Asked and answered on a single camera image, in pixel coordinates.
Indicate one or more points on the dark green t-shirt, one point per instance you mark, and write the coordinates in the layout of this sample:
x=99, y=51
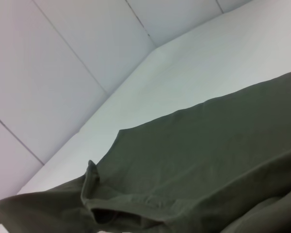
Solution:
x=184, y=157

